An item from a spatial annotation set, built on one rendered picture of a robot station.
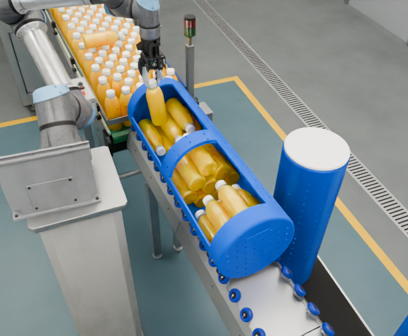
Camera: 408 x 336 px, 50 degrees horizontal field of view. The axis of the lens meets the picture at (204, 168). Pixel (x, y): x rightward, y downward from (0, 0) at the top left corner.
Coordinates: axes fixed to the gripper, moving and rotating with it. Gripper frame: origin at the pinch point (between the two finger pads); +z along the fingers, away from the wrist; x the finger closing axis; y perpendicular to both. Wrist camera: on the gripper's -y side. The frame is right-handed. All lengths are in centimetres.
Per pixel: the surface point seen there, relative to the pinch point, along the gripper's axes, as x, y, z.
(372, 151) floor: 188, -31, 128
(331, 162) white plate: 58, 48, 26
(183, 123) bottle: 9.0, 10.4, 16.4
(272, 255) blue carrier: 12, 76, 28
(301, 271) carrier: 57, 51, 99
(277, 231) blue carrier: 12, 76, 15
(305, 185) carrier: 48, 47, 36
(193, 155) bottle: 2.1, 34.4, 12.4
